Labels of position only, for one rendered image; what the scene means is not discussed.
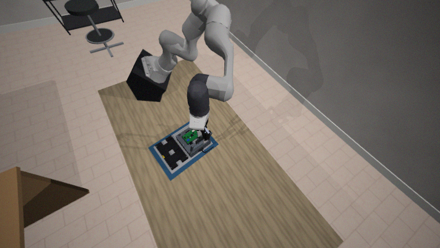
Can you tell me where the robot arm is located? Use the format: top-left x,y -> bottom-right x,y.
141,0 -> 234,131

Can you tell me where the green circuit board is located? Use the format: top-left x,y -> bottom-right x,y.
182,130 -> 198,143

